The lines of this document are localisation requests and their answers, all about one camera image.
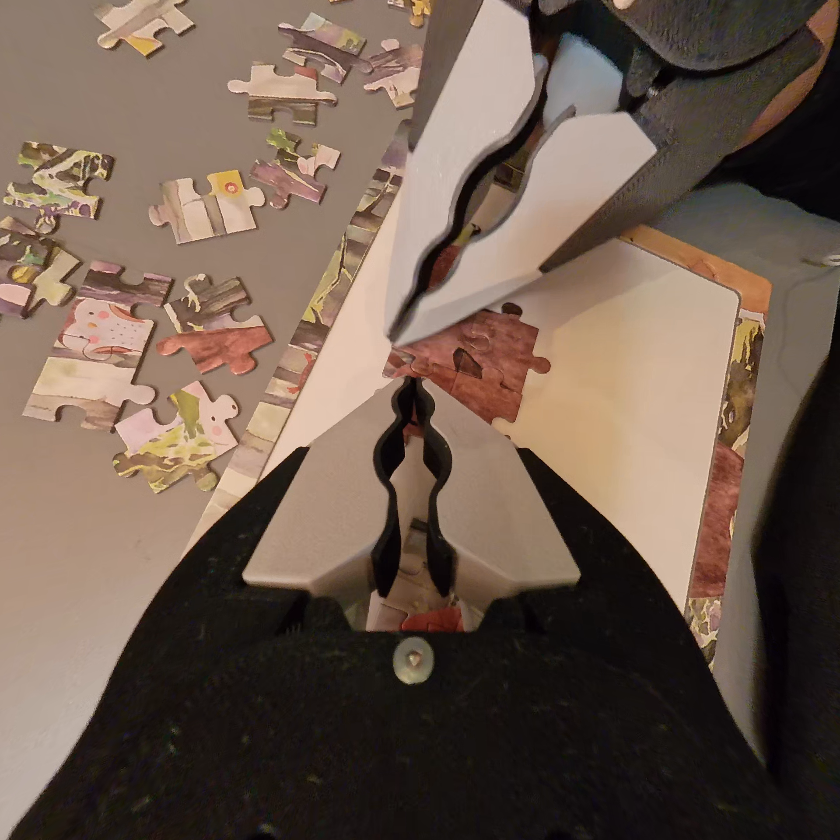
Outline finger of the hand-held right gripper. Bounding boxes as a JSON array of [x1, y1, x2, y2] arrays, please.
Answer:
[[384, 0, 551, 340], [392, 105, 658, 349]]

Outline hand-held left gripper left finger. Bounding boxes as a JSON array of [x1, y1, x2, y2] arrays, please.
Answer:
[[241, 377, 417, 596]]

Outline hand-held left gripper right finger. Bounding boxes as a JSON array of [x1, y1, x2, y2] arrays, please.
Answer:
[[413, 378, 583, 596]]

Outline scattered loose puzzle pieces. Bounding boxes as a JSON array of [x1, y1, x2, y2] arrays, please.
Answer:
[[0, 0, 424, 494]]

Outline person's right hand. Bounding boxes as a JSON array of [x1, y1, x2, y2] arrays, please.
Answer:
[[747, 10, 828, 143]]

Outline printed frame puzzle tray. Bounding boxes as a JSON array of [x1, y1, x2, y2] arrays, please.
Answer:
[[187, 118, 772, 664]]

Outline joined bear face puzzle pieces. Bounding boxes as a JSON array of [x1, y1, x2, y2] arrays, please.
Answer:
[[382, 348, 526, 439]]

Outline assembled grey puzzle section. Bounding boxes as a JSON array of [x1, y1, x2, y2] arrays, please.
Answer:
[[367, 518, 473, 631]]

